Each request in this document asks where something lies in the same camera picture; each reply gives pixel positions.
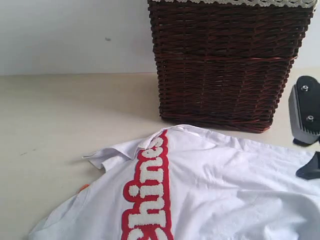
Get black grey right gripper body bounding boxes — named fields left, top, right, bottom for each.
left=288, top=75, right=320, bottom=147

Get dark brown wicker basket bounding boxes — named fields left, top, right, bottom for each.
left=148, top=0, right=318, bottom=133

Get white t-shirt red lettering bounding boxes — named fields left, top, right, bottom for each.
left=28, top=125, right=320, bottom=240

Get small orange tag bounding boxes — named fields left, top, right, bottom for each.
left=79, top=184, right=90, bottom=192

